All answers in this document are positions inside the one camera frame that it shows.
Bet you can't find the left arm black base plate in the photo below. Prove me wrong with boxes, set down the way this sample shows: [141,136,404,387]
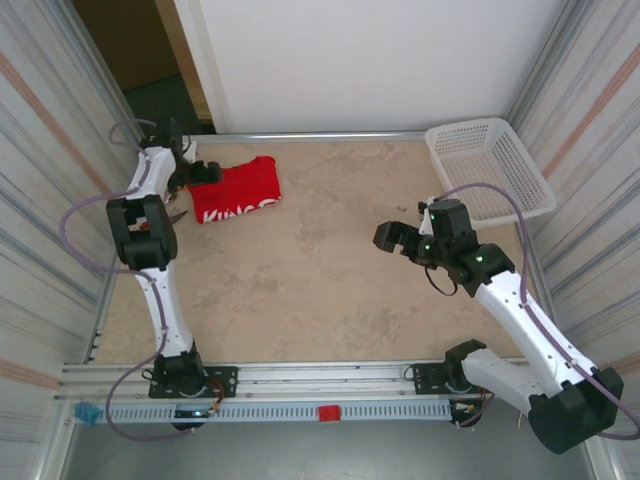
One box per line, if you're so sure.
[148,366,239,400]

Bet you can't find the white slotted cable duct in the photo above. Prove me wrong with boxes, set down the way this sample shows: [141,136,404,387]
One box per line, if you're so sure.
[94,403,454,424]

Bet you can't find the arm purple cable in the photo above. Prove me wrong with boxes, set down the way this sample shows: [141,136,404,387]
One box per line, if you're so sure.
[438,183,640,441]
[59,118,196,444]

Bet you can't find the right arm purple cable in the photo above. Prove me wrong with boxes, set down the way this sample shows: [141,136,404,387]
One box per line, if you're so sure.
[438,183,640,441]

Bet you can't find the orange-handled pliers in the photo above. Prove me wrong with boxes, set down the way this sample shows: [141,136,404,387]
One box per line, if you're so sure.
[139,209,189,232]

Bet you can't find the small circuit board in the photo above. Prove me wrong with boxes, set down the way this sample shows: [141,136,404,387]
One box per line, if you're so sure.
[448,399,485,417]
[173,407,221,420]

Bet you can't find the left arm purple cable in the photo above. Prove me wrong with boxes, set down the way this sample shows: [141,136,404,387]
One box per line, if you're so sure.
[59,118,196,444]

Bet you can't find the white door frame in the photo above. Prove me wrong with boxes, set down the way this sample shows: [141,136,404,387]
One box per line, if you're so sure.
[172,0,235,135]

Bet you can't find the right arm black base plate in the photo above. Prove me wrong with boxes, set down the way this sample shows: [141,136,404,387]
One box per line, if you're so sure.
[412,362,504,396]

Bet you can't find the small blue block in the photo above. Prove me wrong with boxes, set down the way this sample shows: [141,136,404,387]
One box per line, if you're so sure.
[73,402,100,426]

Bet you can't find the red t-shirt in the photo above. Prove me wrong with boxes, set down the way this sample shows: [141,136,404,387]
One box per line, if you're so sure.
[188,155,283,226]

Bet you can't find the grey metal sheet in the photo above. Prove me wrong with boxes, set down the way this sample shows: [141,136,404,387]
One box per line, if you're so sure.
[62,422,609,480]

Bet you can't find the white plastic basket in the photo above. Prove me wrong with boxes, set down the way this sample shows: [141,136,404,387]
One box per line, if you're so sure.
[424,117,558,230]

